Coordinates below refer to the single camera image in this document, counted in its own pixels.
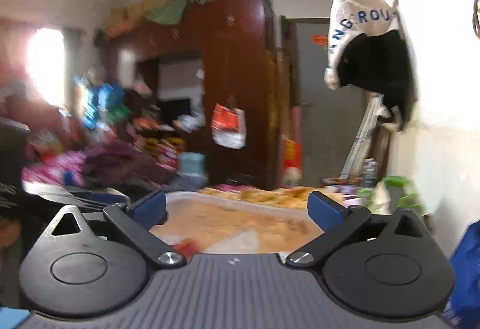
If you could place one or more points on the purple clothes pile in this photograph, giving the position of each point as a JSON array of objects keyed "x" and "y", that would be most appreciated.
[{"x": 117, "y": 163}]

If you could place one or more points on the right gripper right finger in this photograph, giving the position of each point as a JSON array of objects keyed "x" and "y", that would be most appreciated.
[{"x": 342, "y": 226}]

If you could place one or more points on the light blue box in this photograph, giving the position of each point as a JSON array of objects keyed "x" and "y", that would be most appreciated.
[{"x": 190, "y": 163}]

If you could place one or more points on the white plastic basket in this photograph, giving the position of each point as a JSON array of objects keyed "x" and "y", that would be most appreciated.
[{"x": 220, "y": 225}]

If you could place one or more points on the dark red wooden wardrobe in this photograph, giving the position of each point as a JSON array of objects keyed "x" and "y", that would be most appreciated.
[{"x": 235, "y": 41}]

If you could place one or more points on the green cloth on wardrobe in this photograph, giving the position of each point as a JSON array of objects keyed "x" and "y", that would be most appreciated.
[{"x": 171, "y": 12}]

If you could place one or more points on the green white tote bag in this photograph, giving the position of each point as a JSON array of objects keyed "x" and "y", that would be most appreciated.
[{"x": 391, "y": 193}]

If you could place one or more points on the yellow floral blanket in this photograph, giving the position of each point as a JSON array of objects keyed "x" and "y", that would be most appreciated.
[{"x": 286, "y": 198}]

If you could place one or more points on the blue shopping bag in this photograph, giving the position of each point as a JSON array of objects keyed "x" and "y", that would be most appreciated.
[{"x": 463, "y": 306}]

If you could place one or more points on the grey door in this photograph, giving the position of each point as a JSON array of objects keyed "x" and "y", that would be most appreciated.
[{"x": 330, "y": 119}]

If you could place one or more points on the orange white plastic bag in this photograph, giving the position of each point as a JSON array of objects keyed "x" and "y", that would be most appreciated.
[{"x": 228, "y": 127}]

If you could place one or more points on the white black hanging jacket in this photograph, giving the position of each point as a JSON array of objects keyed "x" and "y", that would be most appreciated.
[{"x": 367, "y": 49}]

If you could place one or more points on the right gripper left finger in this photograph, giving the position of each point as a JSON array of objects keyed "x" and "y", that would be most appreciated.
[{"x": 114, "y": 234}]

